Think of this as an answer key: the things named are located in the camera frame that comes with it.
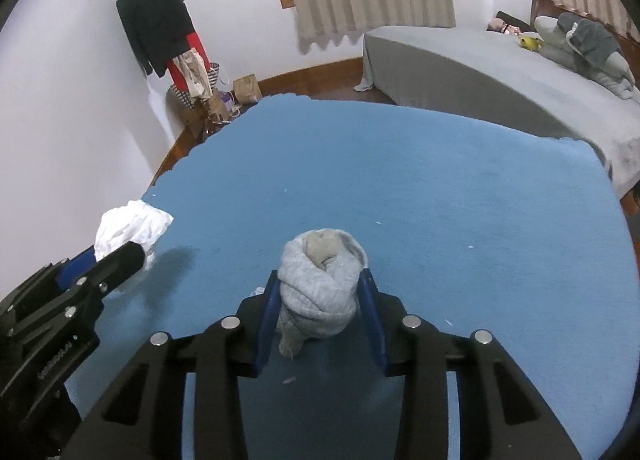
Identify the blue table cloth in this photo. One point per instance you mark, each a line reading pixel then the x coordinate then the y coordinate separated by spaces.
pixel 470 224

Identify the pink white cloth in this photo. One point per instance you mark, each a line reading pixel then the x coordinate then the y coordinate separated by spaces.
pixel 136 222

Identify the yellow plush toy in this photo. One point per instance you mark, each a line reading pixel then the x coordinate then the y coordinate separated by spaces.
pixel 530 43

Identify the pink doll toy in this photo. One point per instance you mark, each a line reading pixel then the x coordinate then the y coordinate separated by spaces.
pixel 499 25

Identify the brown paper bag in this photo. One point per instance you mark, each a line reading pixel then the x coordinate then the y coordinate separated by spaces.
pixel 246 90

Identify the dark grey clothing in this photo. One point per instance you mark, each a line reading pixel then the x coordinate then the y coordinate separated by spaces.
pixel 591 40

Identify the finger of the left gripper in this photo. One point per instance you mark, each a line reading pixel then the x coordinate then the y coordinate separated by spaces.
pixel 113 270
pixel 74 268

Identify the wooden headboard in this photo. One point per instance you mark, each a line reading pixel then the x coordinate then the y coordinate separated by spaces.
pixel 628 44

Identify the beige tote bag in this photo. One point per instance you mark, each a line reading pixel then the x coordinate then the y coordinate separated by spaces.
pixel 195 74

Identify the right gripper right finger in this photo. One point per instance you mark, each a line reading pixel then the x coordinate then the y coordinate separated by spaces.
pixel 501 413

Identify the wooden coat rack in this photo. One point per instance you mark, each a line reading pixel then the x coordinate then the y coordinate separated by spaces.
pixel 207 117

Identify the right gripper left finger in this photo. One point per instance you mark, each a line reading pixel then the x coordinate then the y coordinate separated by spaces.
pixel 139 416

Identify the bed with grey sheet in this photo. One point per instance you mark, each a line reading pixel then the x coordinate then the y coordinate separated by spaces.
pixel 487 76

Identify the grey sock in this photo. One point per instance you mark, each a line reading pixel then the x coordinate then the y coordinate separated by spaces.
pixel 318 273

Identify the checkered bag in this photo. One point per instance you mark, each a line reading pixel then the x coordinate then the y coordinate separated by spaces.
pixel 178 86

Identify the red garment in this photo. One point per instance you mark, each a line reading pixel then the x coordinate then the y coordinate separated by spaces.
pixel 196 43

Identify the black coat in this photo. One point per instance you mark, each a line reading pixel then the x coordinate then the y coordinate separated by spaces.
pixel 156 31

